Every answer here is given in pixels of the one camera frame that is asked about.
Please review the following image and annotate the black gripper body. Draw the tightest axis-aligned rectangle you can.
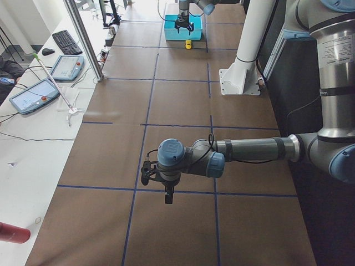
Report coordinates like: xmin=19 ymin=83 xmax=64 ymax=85
xmin=161 ymin=178 xmax=180 ymax=188
xmin=175 ymin=15 xmax=194 ymax=28

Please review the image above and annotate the yellow beetle toy car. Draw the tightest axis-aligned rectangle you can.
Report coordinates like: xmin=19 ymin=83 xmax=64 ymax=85
xmin=185 ymin=40 xmax=192 ymax=50

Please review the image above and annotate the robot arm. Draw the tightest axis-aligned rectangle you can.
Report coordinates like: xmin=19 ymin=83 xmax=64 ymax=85
xmin=174 ymin=0 xmax=220 ymax=34
xmin=141 ymin=1 xmax=354 ymax=204

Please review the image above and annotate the turquoise plastic bin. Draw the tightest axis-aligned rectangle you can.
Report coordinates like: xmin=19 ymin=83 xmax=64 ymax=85
xmin=164 ymin=14 xmax=203 ymax=40

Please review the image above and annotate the small metal cup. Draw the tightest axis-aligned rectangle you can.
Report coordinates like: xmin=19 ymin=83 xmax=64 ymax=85
xmin=108 ymin=26 xmax=116 ymax=35

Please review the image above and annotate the black keyboard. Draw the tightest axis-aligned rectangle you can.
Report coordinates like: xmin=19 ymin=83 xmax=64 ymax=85
xmin=52 ymin=30 xmax=82 ymax=55

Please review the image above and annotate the upper teach pendant tablet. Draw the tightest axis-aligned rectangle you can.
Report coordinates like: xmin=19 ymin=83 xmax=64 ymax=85
xmin=50 ymin=55 xmax=84 ymax=82

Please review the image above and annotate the teach pendant tablet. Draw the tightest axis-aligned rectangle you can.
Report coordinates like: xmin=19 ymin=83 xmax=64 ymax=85
xmin=50 ymin=55 xmax=84 ymax=82
xmin=9 ymin=79 xmax=60 ymax=115

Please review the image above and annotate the white grabber stick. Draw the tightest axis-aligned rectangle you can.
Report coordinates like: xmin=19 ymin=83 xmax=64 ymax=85
xmin=33 ymin=53 xmax=84 ymax=127

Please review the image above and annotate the black computer mouse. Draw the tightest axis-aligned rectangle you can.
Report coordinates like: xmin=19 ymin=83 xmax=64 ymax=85
xmin=42 ymin=48 xmax=55 ymax=56

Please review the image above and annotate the lower teach pendant tablet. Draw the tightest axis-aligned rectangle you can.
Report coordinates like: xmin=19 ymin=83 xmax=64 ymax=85
xmin=9 ymin=79 xmax=60 ymax=115

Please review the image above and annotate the red cylinder bottle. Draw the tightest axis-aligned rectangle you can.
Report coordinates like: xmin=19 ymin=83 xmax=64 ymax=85
xmin=1 ymin=222 xmax=31 ymax=244

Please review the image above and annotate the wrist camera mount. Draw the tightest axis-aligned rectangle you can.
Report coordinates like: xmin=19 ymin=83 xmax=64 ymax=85
xmin=141 ymin=161 xmax=158 ymax=186

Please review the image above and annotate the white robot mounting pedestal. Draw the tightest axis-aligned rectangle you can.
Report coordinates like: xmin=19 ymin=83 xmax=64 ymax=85
xmin=219 ymin=0 xmax=276 ymax=95

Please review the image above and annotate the aluminium frame post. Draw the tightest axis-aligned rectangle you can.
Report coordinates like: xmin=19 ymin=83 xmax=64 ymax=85
xmin=63 ymin=0 xmax=104 ymax=82

